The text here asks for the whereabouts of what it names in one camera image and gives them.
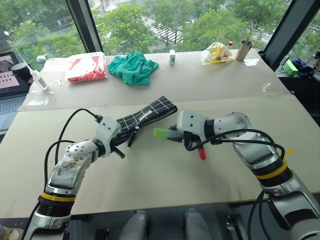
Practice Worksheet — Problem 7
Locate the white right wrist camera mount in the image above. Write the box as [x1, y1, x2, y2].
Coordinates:
[175, 109, 210, 144]

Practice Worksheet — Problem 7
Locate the flat clear plastic bag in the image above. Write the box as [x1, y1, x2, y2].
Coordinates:
[25, 90, 55, 106]

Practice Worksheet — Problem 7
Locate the white paper sheet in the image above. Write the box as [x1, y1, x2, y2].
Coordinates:
[243, 58, 261, 67]

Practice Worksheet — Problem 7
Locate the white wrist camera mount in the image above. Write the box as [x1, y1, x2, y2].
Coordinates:
[175, 109, 210, 144]
[94, 115, 122, 159]

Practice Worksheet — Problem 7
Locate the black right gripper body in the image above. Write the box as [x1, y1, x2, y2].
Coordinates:
[174, 129, 202, 152]

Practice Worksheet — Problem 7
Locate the black cable under right arm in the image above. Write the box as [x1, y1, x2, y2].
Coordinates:
[246, 191, 274, 240]

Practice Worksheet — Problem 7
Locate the open laptop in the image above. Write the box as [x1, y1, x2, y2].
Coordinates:
[0, 51, 31, 131]

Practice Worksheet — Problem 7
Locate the red white plastic packet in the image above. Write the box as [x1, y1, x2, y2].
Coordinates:
[64, 51, 109, 85]

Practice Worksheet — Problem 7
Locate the clear bag with yellow contents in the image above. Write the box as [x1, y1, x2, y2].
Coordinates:
[200, 41, 237, 66]

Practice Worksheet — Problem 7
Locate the black cylinder speaker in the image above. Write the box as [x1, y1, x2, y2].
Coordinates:
[11, 62, 31, 83]

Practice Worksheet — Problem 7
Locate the green capped highlighter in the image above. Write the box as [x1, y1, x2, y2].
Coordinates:
[153, 127, 179, 140]

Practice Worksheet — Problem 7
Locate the black white grid pouch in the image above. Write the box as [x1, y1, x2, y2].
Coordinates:
[115, 95, 179, 148]

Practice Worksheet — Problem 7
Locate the green box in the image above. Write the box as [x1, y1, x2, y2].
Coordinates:
[284, 59, 299, 77]

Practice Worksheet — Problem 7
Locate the red marker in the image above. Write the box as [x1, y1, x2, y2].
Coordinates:
[196, 146, 209, 161]

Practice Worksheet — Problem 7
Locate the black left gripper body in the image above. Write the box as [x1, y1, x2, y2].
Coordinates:
[110, 130, 129, 151]

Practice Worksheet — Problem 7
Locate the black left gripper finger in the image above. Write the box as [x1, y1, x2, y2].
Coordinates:
[111, 146, 126, 159]

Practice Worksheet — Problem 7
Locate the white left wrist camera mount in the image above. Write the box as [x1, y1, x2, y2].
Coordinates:
[94, 115, 122, 159]

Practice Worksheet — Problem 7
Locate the steel cup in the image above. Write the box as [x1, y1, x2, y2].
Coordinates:
[235, 39, 254, 62]

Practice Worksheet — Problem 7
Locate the white nozzle glue bottle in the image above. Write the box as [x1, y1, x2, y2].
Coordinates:
[24, 62, 50, 92]

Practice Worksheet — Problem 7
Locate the dark blue cloth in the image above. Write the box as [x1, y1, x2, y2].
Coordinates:
[291, 57, 316, 78]

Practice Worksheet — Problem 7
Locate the small clear plastic scrap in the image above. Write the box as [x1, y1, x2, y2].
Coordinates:
[259, 82, 273, 93]

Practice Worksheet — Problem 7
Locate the grey rounded robot leg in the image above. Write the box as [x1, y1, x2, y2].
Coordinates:
[184, 208, 216, 240]
[116, 209, 151, 240]

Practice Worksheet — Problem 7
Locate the green crumpled cloth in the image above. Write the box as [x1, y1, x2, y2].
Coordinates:
[107, 51, 160, 87]

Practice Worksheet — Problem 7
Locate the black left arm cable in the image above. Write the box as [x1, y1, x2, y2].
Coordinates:
[43, 107, 104, 191]

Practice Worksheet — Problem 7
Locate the dark window frame post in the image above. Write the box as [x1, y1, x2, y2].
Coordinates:
[262, 0, 320, 73]
[65, 0, 105, 54]

